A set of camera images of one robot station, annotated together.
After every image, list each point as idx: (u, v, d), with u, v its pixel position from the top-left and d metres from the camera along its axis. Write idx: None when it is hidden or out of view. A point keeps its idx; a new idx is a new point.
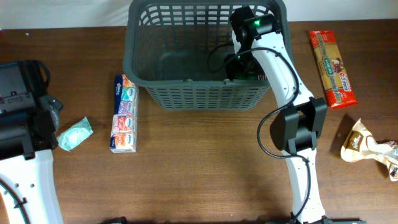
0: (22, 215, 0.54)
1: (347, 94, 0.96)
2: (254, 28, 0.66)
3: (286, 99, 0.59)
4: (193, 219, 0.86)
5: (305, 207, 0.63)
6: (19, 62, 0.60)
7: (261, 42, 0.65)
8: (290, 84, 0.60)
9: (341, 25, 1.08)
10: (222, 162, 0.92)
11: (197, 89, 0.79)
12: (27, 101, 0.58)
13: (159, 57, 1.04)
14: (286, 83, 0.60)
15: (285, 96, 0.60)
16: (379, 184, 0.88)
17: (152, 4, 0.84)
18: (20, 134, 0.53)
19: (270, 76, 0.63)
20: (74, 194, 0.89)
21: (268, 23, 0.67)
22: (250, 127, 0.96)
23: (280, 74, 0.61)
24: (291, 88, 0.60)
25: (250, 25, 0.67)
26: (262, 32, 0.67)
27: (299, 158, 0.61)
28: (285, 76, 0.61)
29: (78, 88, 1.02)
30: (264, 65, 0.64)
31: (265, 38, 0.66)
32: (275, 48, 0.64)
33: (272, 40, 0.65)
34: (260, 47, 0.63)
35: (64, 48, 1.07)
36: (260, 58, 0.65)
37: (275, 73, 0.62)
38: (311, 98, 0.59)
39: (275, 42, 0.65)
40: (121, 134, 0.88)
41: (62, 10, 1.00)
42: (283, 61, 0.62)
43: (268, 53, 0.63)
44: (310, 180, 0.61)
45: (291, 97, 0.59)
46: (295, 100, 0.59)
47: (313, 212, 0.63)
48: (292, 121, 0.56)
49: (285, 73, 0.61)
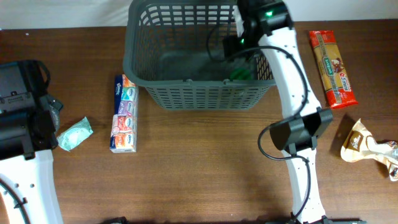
0: (22, 215, 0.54)
1: (347, 94, 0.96)
2: (265, 22, 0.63)
3: (294, 109, 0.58)
4: (193, 219, 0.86)
5: (305, 207, 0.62)
6: (20, 62, 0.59)
7: (272, 40, 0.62)
8: (298, 91, 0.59)
9: (341, 25, 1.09)
10: (222, 162, 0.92)
11: (197, 89, 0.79)
12: (27, 102, 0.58)
13: (159, 57, 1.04)
14: (295, 90, 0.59)
15: (292, 104, 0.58)
16: (379, 184, 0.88)
17: (152, 4, 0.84)
18: (21, 134, 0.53)
19: (278, 79, 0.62)
20: (74, 194, 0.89)
21: (281, 15, 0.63)
22: (250, 127, 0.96)
23: (289, 80, 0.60)
24: (299, 96, 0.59)
25: (261, 17, 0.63)
26: (273, 23, 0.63)
27: (299, 158, 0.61)
28: (294, 83, 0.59)
29: (78, 88, 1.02)
30: (274, 68, 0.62)
31: (277, 35, 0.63)
32: (286, 48, 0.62)
33: (284, 38, 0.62)
34: (271, 46, 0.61)
35: (64, 48, 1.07)
36: (270, 58, 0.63)
37: (285, 78, 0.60)
38: (318, 108, 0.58)
39: (288, 40, 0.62)
40: (121, 134, 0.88)
41: (62, 10, 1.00)
42: (295, 66, 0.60)
43: (280, 55, 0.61)
44: (310, 179, 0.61)
45: (300, 107, 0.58)
46: (301, 111, 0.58)
47: (313, 212, 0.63)
48: (296, 132, 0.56)
49: (295, 79, 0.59)
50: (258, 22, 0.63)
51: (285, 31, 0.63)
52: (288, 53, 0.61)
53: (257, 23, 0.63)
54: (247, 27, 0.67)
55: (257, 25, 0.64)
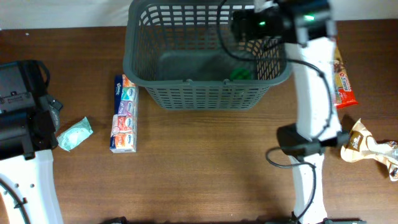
0: (22, 215, 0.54)
1: (347, 94, 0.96)
2: (301, 26, 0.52)
3: (313, 130, 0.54)
4: (193, 219, 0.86)
5: (307, 210, 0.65)
6: (20, 63, 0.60)
7: (306, 53, 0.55)
8: (323, 114, 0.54)
9: (341, 25, 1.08)
10: (222, 162, 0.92)
11: (197, 89, 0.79)
12: (27, 101, 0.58)
13: (158, 57, 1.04)
14: (319, 112, 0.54)
15: (312, 127, 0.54)
16: (379, 184, 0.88)
17: (152, 4, 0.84)
18: (20, 133, 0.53)
19: (303, 97, 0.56)
20: (74, 194, 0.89)
21: (323, 18, 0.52)
22: (250, 127, 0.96)
23: (314, 101, 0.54)
24: (322, 120, 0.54)
25: (299, 19, 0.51)
26: (309, 30, 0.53)
27: (305, 165, 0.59)
28: (320, 104, 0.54)
29: (78, 88, 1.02)
30: (300, 82, 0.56)
31: (312, 46, 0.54)
32: (318, 63, 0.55)
33: (319, 51, 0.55)
34: (305, 63, 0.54)
35: (64, 48, 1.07)
36: (299, 71, 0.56)
37: (310, 98, 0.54)
38: (337, 133, 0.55)
39: (322, 55, 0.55)
40: (121, 134, 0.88)
41: (62, 10, 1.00)
42: (324, 85, 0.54)
43: (311, 71, 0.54)
44: (314, 188, 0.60)
45: (319, 130, 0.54)
46: (321, 135, 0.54)
47: (314, 214, 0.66)
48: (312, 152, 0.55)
49: (321, 102, 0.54)
50: (293, 23, 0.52)
51: (322, 42, 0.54)
52: (321, 71, 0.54)
53: (293, 24, 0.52)
54: (275, 26, 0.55)
55: (291, 26, 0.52)
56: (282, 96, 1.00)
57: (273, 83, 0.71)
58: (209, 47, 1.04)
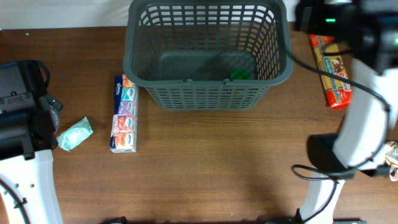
0: (22, 215, 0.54)
1: (347, 94, 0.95)
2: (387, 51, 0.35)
3: (353, 160, 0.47)
4: (193, 219, 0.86)
5: (315, 215, 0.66)
6: (20, 62, 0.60)
7: (379, 84, 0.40)
8: (370, 148, 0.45)
9: None
10: (221, 162, 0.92)
11: (197, 89, 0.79)
12: (27, 102, 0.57)
13: (158, 57, 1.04)
14: (366, 146, 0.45)
15: (353, 157, 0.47)
16: (379, 184, 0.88)
17: (152, 4, 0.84)
18: (21, 134, 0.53)
19: (354, 123, 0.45)
20: (74, 194, 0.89)
21: None
22: (250, 127, 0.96)
23: (367, 137, 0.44)
24: (367, 152, 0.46)
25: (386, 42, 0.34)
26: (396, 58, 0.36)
27: (326, 182, 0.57)
28: (371, 139, 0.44)
29: (78, 88, 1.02)
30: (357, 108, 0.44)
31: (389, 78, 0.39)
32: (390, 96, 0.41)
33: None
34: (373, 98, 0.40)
35: (64, 48, 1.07)
36: (361, 96, 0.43)
37: (362, 132, 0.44)
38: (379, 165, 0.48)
39: None
40: (121, 134, 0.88)
41: (62, 10, 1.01)
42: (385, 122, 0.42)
43: (376, 104, 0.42)
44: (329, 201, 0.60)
45: (360, 160, 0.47)
46: (360, 168, 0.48)
47: (321, 219, 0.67)
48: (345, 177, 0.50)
49: (375, 139, 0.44)
50: (375, 41, 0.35)
51: None
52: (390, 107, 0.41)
53: (379, 43, 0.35)
54: (352, 37, 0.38)
55: (376, 44, 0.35)
56: (282, 96, 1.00)
57: (273, 83, 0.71)
58: (209, 47, 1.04)
